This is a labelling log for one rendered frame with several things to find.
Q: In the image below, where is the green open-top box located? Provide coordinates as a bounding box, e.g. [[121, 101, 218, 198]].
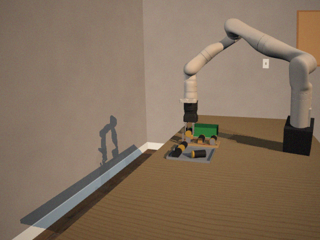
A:
[[193, 123, 219, 138]]

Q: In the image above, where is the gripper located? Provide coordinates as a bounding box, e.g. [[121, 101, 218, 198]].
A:
[[179, 91, 198, 135]]

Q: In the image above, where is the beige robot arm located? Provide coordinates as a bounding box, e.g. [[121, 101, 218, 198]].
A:
[[183, 18, 317, 128]]

